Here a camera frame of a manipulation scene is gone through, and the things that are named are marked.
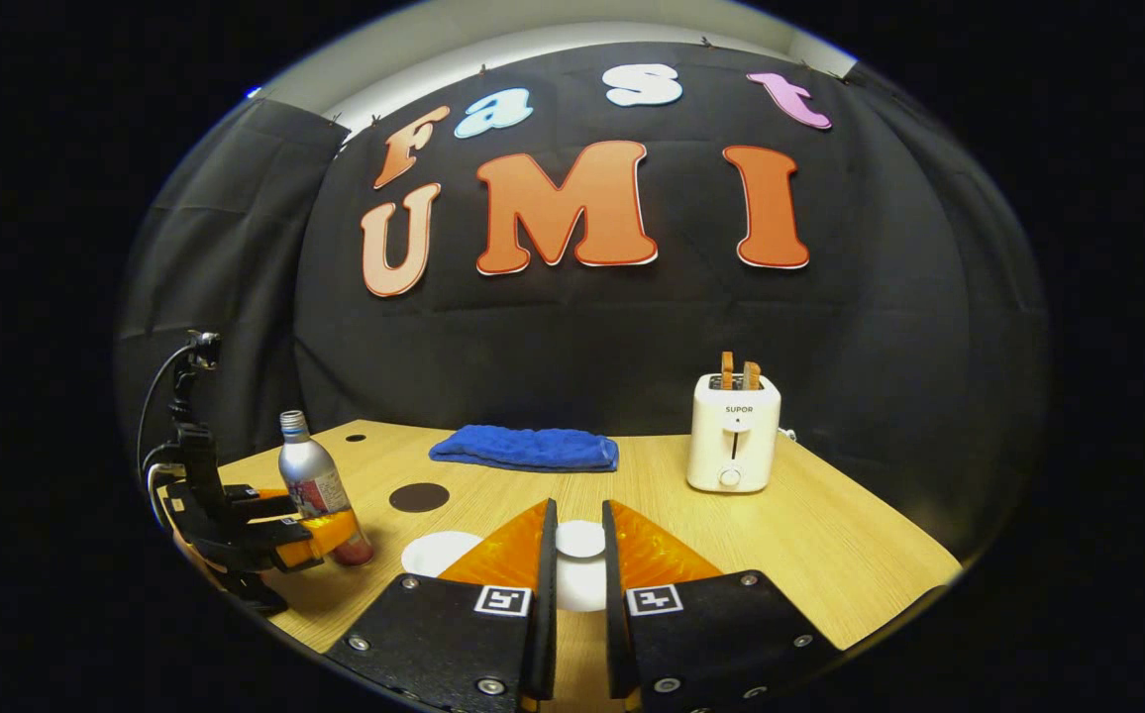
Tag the blue folded towel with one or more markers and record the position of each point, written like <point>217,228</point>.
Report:
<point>523,448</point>

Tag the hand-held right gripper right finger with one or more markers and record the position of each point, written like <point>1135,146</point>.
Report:
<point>615,594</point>

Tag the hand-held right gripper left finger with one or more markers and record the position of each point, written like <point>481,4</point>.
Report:
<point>545,594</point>

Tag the black backdrop cloth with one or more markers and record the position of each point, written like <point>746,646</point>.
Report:
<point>582,337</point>

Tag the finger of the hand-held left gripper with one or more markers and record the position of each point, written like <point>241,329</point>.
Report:
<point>325,540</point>
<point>260,505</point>

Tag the dark round coaster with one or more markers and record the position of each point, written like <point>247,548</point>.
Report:
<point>419,497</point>

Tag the white toaster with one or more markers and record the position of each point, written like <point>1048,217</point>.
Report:
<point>731,436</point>

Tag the silver water bottle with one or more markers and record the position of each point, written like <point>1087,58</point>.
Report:
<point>310,475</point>

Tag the white teacup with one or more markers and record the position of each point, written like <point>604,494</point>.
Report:
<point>439,553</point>

